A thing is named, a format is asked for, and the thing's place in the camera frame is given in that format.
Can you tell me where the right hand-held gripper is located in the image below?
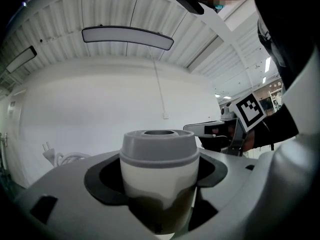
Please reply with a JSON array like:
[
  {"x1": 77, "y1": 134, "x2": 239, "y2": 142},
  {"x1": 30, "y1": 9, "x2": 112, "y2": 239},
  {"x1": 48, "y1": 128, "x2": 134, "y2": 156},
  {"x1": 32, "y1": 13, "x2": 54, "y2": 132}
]
[{"x1": 182, "y1": 91, "x2": 266, "y2": 158}]

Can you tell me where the white hair dryer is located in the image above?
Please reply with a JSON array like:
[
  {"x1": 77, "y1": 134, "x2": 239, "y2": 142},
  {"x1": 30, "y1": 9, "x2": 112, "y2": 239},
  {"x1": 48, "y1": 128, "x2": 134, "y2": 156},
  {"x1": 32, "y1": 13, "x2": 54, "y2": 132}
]
[{"x1": 41, "y1": 142, "x2": 91, "y2": 170}]

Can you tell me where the person's right forearm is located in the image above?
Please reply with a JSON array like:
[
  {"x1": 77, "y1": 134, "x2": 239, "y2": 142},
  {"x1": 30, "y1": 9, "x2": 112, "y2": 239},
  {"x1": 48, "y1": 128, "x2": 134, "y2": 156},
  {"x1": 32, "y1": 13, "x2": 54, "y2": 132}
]
[{"x1": 243, "y1": 103, "x2": 300, "y2": 153}]

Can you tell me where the unlit recessed ceiling light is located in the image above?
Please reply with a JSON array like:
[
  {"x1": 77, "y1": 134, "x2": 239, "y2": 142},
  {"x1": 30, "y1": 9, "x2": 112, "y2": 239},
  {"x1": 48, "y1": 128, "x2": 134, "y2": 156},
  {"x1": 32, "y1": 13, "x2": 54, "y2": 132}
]
[{"x1": 186, "y1": 35, "x2": 224, "y2": 70}]

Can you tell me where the long black-framed ceiling light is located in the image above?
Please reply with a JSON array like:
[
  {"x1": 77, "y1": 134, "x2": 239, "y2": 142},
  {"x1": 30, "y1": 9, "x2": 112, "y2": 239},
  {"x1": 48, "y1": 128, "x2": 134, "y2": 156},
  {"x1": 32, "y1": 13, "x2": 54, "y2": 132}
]
[
  {"x1": 4, "y1": 45, "x2": 38, "y2": 74},
  {"x1": 81, "y1": 25, "x2": 175, "y2": 51}
]

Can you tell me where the person's torso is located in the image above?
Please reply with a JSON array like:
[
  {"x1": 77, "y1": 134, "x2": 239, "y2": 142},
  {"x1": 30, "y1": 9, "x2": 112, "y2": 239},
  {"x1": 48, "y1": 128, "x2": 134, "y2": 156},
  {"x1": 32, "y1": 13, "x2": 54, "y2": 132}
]
[{"x1": 253, "y1": 0, "x2": 320, "y2": 91}]

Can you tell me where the white door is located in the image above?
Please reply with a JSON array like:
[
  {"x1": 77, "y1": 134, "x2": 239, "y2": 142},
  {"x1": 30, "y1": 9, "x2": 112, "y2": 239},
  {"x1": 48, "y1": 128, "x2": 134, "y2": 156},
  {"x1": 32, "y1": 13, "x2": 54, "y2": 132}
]
[{"x1": 0, "y1": 91, "x2": 27, "y2": 188}]

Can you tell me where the white wall cable conduit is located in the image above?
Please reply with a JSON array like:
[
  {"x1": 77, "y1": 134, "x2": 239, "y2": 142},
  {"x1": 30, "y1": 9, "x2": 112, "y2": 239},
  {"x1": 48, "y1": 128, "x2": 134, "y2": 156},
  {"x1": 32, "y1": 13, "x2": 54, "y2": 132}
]
[{"x1": 147, "y1": 45, "x2": 168, "y2": 115}]

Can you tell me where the black head camera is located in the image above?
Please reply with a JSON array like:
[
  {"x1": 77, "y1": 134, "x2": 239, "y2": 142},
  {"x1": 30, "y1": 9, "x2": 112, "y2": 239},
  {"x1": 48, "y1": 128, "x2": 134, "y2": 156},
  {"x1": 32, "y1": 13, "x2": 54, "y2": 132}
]
[{"x1": 174, "y1": 0, "x2": 205, "y2": 16}]

